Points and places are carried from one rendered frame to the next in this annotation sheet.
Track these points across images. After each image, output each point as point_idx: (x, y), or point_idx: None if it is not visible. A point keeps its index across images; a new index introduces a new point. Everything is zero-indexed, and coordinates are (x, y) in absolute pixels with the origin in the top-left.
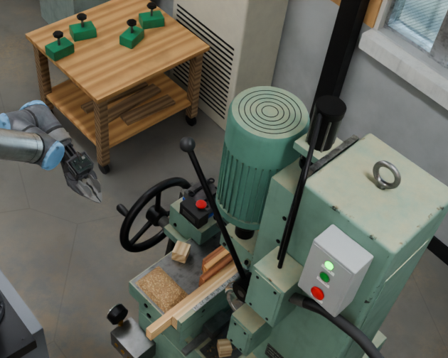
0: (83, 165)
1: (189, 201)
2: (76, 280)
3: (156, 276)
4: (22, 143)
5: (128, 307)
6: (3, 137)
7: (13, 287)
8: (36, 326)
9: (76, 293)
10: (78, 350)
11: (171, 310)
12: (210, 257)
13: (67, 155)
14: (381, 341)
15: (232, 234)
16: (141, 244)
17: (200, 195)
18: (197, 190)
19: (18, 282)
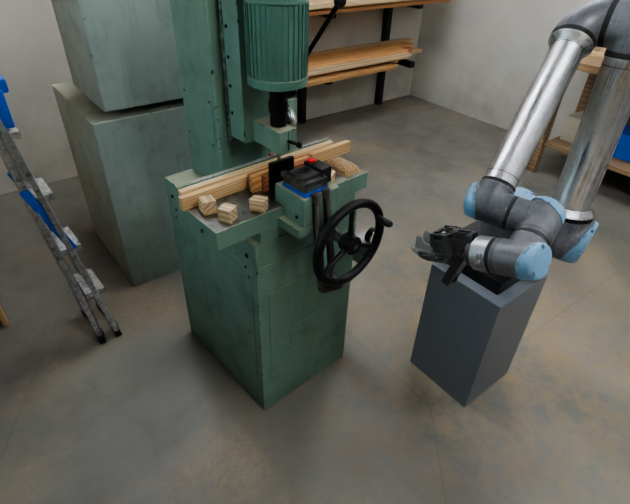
0: (440, 229)
1: (322, 166)
2: (429, 475)
3: (346, 164)
4: (500, 147)
5: (362, 440)
6: (514, 122)
7: (497, 466)
8: (437, 264)
9: (424, 458)
10: (404, 397)
11: (334, 146)
12: (302, 161)
13: (461, 229)
14: (170, 175)
15: (288, 125)
16: (360, 261)
17: (310, 173)
18: (314, 174)
19: (495, 472)
